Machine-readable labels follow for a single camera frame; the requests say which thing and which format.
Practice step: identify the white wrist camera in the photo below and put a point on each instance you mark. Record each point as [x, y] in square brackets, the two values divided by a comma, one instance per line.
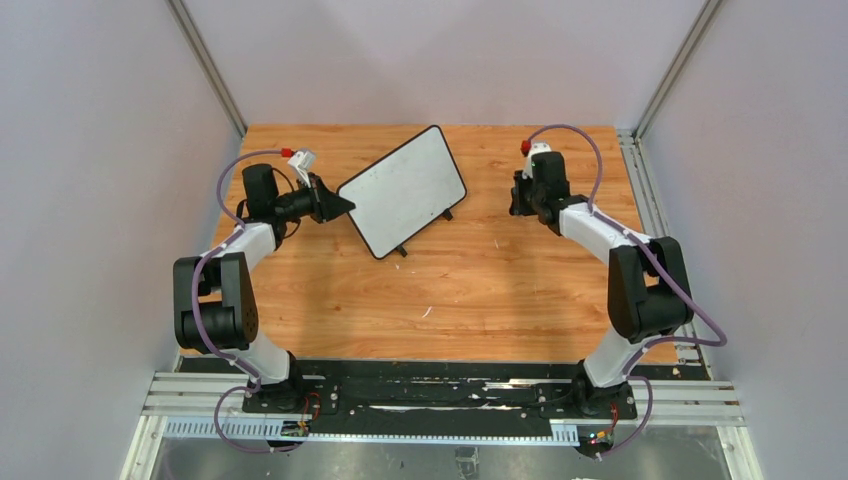
[530, 150]
[301, 163]

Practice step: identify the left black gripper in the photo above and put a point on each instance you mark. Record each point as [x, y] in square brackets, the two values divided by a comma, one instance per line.
[319, 202]

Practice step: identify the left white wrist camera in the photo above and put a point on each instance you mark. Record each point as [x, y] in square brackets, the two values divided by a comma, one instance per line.
[301, 163]

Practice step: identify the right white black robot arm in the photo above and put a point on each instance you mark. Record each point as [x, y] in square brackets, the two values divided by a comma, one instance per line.
[646, 276]

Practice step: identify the small whiteboard black frame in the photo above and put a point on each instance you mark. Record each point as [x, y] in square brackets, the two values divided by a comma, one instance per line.
[404, 191]

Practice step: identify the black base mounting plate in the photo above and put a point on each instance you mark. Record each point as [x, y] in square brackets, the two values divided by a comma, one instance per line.
[442, 399]

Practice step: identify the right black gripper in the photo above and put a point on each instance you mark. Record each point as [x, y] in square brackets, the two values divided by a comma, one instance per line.
[520, 201]

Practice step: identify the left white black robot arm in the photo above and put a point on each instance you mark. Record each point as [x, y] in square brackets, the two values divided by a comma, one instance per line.
[215, 309]

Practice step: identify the aluminium frame rail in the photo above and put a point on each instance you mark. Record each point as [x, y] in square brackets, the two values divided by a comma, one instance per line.
[653, 221]

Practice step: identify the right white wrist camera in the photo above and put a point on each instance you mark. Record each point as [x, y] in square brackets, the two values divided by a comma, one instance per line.
[530, 150]

